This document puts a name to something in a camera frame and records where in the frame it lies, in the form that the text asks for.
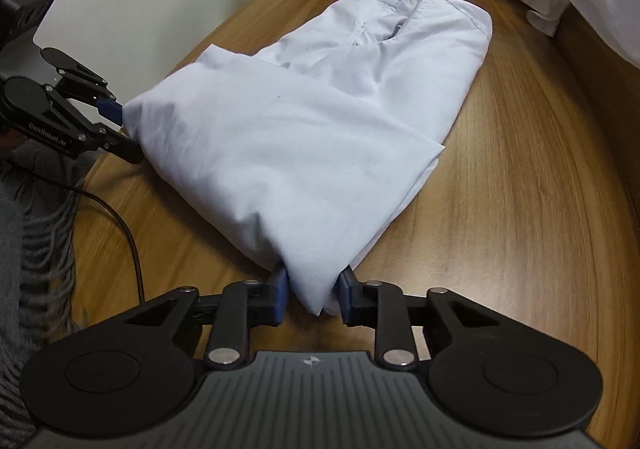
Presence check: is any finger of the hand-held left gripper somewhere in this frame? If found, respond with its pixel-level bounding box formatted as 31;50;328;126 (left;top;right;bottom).
41;46;125;126
22;85;146;166

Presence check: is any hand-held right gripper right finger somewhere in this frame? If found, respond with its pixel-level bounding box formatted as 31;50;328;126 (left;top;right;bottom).
337;268;504;371

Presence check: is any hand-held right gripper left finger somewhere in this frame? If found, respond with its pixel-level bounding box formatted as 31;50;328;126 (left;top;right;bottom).
122;266;290;371

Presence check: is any white shirt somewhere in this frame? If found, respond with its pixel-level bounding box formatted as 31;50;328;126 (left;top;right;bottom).
121;0;495;317

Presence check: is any person's left forearm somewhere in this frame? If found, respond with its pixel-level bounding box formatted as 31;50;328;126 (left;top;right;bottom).
0;144;98;449

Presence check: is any black cable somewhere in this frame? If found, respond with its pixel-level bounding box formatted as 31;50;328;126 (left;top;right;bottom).
12;162;148;302

